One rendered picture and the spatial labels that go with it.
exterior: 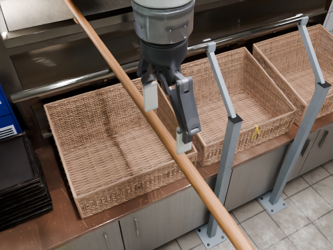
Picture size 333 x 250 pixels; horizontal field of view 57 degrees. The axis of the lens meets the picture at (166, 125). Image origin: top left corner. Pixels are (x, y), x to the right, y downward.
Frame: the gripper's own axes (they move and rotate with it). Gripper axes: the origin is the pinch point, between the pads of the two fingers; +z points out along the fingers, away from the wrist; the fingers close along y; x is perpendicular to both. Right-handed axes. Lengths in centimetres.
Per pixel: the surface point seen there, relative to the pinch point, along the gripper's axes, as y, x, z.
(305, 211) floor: -6, 102, 136
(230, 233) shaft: 20.7, 2.3, 12.8
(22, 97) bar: -46, -25, 16
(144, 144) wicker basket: -59, 18, 75
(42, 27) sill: -87, -9, 15
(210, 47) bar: -44, 43, 19
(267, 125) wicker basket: -31, 73, 65
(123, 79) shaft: -34.7, 4.0, 12.8
